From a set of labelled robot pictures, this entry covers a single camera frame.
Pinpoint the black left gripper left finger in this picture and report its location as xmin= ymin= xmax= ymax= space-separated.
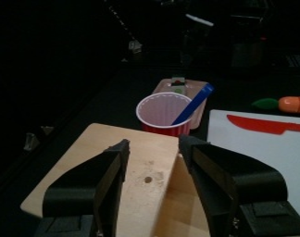
xmin=34 ymin=138 xmax=132 ymax=237

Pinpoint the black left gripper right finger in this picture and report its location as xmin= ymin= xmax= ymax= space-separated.
xmin=177 ymin=134 xmax=300 ymax=237

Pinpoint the white rectangular board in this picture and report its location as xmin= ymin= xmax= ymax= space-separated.
xmin=206 ymin=108 xmax=300 ymax=226

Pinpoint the light wooden cutting board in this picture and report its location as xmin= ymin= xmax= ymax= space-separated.
xmin=19 ymin=122 xmax=212 ymax=237

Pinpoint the red toy knife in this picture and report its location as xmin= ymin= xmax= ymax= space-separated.
xmin=225 ymin=114 xmax=300 ymax=136

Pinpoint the pink rectangular plate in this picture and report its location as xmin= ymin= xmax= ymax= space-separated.
xmin=152 ymin=78 xmax=210 ymax=131

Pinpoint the sushi piece toy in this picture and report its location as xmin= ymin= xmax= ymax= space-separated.
xmin=170 ymin=76 xmax=186 ymax=95

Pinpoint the blue plastic utensil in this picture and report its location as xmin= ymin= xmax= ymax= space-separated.
xmin=172 ymin=82 xmax=216 ymax=126

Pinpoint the orange toy carrot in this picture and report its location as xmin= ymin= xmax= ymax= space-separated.
xmin=250 ymin=95 xmax=300 ymax=115

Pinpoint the red plastic cup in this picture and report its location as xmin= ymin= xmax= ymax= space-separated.
xmin=136 ymin=92 xmax=196 ymax=138

